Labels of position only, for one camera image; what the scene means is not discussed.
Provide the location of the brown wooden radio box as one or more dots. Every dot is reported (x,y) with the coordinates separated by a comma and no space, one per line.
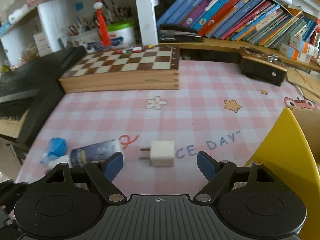
(259,65)

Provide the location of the red tassel ornament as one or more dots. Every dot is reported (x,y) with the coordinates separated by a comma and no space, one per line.
(102,24)

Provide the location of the white bookshelf frame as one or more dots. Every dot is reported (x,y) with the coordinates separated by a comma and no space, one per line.
(55,14)

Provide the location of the black electronic keyboard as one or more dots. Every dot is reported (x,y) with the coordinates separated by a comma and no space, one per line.
(30,94)

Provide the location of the black stapler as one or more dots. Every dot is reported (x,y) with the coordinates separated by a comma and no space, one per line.
(173,33)

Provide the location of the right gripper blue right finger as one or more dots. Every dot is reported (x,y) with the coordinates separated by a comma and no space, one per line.
(219,175)

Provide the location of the white usb wall charger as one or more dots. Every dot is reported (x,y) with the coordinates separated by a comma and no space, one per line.
(161,153)

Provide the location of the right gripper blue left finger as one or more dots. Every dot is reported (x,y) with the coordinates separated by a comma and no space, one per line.
(101,176)

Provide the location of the wooden chess board box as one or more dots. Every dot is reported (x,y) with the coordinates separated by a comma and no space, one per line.
(155,68)

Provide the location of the white tub green lid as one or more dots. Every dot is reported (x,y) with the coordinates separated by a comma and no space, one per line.
(121,34)

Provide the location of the pink checkered tablecloth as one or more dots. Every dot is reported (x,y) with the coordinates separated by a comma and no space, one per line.
(216,110)

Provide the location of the yellow cardboard box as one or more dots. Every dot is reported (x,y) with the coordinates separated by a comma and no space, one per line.
(291,151)

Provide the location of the dark blue spray bottle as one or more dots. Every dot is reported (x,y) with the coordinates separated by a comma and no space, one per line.
(78,157)

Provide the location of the row of leaning books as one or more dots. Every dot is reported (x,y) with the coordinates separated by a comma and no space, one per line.
(266,23)

